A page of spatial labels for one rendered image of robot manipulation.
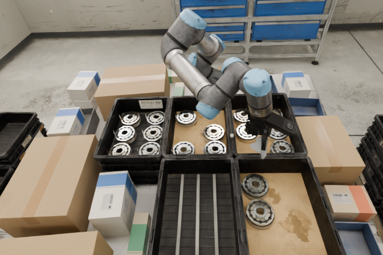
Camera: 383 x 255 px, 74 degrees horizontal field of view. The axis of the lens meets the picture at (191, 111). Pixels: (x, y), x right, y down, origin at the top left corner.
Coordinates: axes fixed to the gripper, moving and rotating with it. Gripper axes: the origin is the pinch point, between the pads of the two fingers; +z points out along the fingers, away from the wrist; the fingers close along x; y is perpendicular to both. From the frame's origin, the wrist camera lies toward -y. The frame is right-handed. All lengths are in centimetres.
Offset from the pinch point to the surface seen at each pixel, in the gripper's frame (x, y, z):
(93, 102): -4, 114, 11
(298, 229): 22.5, -15.7, 16.1
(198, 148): 5.1, 33.3, 13.0
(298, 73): -77, 5, 38
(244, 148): -3.6, 14.0, 17.5
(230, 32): -176, 100, 83
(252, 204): 21.3, 1.1, 11.0
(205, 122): -12.1, 38.1, 16.0
